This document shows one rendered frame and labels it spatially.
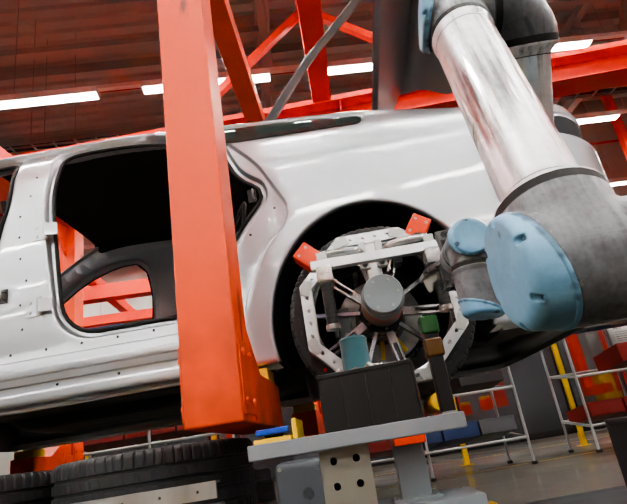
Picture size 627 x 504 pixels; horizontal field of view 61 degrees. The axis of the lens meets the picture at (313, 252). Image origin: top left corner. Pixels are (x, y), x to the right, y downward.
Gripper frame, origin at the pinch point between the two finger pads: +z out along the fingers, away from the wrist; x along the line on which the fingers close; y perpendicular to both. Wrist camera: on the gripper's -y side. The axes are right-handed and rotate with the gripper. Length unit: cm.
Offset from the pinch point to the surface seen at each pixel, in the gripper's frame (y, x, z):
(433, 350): 24.7, -12.8, -31.2
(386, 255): -12.8, -14.0, 11.0
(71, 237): -169, -256, 266
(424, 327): 19.6, -13.6, -31.3
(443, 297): 4.3, -0.5, 7.9
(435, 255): -9.0, 0.3, 8.1
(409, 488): 56, -19, 45
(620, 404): 41, 229, 439
